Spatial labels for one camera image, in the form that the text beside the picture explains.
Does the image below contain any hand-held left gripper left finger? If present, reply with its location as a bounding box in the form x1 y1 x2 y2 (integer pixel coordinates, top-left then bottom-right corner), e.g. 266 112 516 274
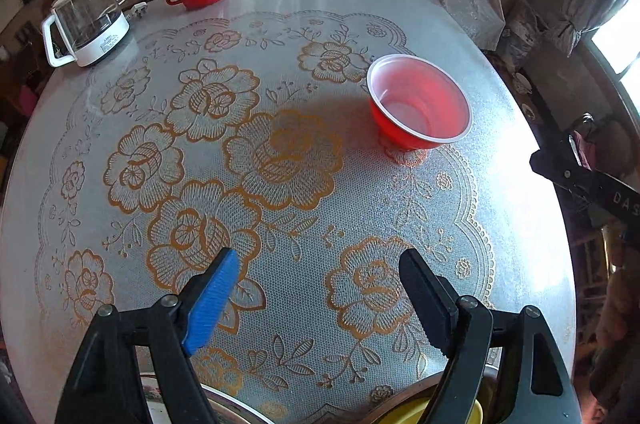
54 247 240 424

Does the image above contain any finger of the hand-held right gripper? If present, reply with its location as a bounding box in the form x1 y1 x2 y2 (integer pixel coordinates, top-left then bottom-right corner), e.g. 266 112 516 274
529 146 608 205

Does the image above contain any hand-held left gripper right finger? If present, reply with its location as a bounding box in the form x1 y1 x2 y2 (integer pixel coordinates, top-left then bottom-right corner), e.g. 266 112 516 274
399 248 584 424

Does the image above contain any yellow bowl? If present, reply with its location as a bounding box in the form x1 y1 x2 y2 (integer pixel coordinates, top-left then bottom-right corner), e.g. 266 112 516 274
382 391 485 424

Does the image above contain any white printed plate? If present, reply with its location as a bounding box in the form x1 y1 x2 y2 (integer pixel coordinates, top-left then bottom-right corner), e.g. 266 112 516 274
140 374 167 424

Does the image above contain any metal basin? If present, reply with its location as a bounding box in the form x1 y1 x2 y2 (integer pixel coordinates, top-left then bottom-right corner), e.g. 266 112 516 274
200 354 502 424

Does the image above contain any window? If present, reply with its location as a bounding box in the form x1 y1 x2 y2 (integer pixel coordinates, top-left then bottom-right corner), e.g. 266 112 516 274
589 0 640 80

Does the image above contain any grey bag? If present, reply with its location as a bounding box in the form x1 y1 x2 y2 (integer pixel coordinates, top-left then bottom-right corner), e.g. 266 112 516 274
500 0 549 65

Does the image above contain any red plastic bowl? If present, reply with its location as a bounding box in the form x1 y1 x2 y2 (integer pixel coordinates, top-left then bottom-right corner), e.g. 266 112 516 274
366 54 474 153

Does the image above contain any white glass electric kettle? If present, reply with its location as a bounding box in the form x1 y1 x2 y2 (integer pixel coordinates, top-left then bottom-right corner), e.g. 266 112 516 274
41 0 132 69

